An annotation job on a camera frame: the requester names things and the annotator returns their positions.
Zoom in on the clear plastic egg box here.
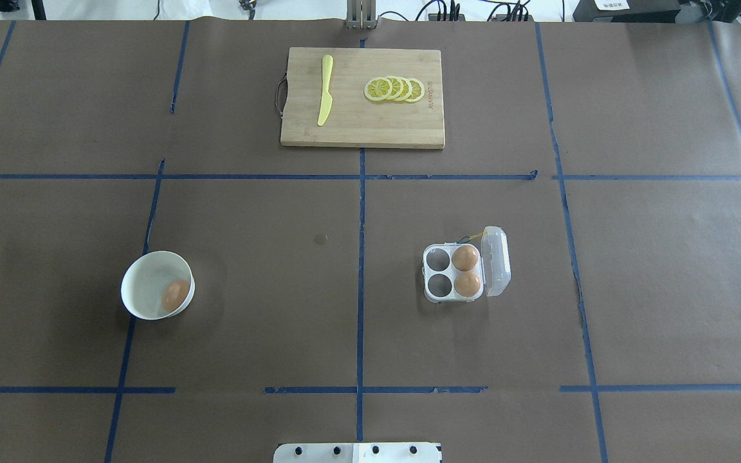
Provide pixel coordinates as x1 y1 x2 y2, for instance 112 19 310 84
421 226 511 303

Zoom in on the brown egg from bowl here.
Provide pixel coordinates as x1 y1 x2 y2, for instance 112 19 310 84
161 279 191 314

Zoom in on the upper brown egg in box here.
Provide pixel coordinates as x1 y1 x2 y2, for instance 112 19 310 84
451 244 480 272

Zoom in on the brown egg in box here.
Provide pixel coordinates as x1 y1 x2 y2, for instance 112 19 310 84
455 271 482 298
451 244 480 272

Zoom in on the lower brown egg in box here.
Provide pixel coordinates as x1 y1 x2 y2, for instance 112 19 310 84
455 271 482 298

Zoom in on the wooden cutting board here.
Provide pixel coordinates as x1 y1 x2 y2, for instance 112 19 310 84
280 47 445 149

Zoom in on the front lemon slice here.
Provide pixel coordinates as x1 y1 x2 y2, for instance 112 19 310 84
363 77 394 102

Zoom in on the lemon slice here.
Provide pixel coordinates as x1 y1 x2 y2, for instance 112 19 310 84
363 77 394 102
404 78 425 103
385 76 406 102
397 77 410 102

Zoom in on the back lemon slice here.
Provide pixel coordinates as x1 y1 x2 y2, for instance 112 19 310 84
404 78 425 103

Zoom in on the yellow plastic knife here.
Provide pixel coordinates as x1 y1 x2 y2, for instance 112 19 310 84
317 55 333 127

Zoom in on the white bowl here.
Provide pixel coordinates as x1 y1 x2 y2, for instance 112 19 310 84
120 250 196 320

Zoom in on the aluminium frame post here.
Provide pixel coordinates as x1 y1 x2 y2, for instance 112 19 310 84
346 0 378 30

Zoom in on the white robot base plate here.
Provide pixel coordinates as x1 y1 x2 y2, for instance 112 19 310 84
273 442 443 462

